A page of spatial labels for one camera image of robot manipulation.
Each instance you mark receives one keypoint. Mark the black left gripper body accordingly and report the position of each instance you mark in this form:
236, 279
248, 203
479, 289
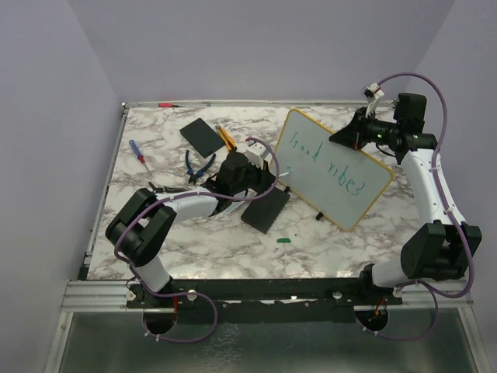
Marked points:
255, 179

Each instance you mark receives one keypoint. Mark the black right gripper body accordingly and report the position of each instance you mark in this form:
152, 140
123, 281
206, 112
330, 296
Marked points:
373, 130

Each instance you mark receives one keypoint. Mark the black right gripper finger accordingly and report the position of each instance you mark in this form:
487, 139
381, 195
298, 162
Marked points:
349, 131
349, 143

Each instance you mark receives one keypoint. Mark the yellow framed whiteboard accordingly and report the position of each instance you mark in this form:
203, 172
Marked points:
340, 183

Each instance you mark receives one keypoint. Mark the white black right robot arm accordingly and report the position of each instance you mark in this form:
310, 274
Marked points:
443, 246

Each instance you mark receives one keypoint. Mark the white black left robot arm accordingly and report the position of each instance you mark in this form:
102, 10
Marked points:
140, 228

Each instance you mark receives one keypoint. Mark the large dark grey foam block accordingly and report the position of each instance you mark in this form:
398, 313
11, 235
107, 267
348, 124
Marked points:
261, 214

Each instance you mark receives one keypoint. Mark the white grey rectangular eraser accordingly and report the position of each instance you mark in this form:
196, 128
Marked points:
233, 206

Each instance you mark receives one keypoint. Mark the yellow black utility knife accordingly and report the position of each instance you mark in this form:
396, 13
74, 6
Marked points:
229, 142

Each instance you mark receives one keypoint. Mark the small dark grey foam block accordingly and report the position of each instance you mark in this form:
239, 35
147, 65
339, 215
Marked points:
202, 137

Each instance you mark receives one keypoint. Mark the blue red screwdriver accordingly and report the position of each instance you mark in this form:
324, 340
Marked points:
138, 154

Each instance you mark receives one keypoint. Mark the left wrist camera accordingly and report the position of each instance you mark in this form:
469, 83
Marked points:
256, 154

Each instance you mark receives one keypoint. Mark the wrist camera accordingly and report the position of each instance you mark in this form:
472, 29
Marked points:
374, 94
256, 154

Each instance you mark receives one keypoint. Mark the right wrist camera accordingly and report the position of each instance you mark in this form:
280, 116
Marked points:
374, 94

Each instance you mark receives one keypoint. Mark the black front mounting rail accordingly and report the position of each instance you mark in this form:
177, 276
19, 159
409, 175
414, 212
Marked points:
266, 300

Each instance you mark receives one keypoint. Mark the red marker on rail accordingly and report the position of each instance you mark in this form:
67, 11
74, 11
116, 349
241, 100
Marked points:
168, 105

